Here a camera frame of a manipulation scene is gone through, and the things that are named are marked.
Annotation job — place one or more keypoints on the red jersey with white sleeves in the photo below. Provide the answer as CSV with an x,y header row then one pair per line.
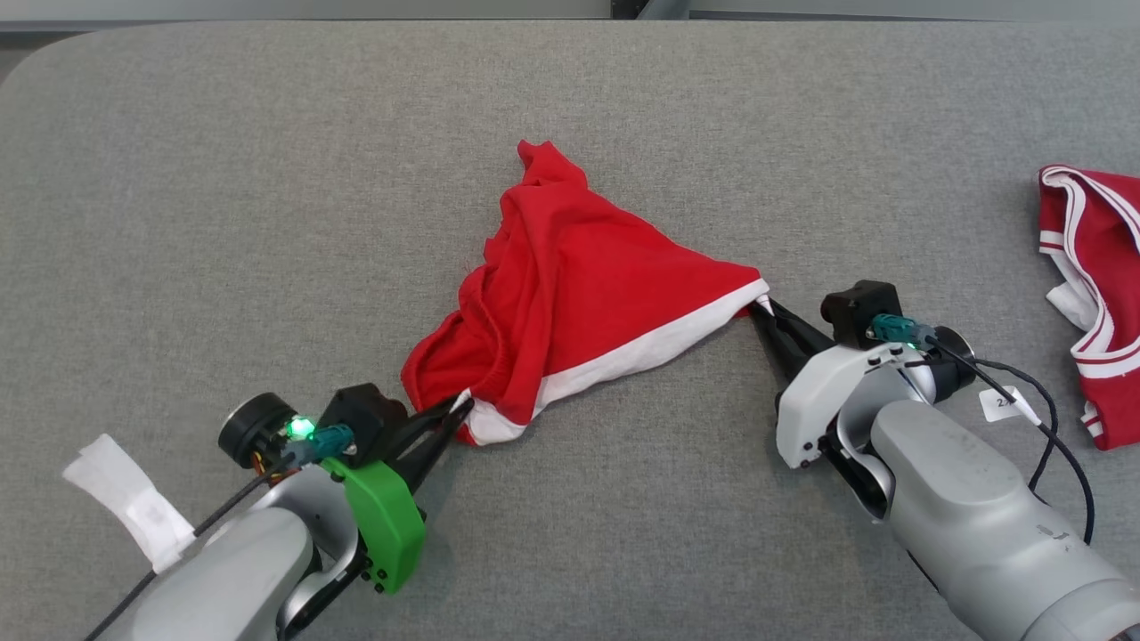
x,y
1109,294

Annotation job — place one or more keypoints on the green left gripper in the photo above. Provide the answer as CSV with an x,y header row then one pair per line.
x,y
387,525

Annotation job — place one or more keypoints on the grey fabric sofa cushion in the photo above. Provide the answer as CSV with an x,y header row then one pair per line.
x,y
267,178

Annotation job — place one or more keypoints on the white tape strip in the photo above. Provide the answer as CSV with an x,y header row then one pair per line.
x,y
134,507

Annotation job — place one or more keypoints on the red shorts with white trim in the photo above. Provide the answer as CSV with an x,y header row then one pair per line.
x,y
579,285

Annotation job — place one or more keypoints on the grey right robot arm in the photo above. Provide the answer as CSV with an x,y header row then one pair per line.
x,y
962,499

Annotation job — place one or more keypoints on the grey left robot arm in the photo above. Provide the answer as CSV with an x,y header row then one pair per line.
x,y
232,579

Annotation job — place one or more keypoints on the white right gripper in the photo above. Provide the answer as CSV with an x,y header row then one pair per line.
x,y
819,392

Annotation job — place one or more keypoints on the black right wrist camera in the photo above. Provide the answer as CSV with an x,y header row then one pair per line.
x,y
855,307

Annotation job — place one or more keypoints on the grey curved tube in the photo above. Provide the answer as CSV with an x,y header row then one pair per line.
x,y
663,9

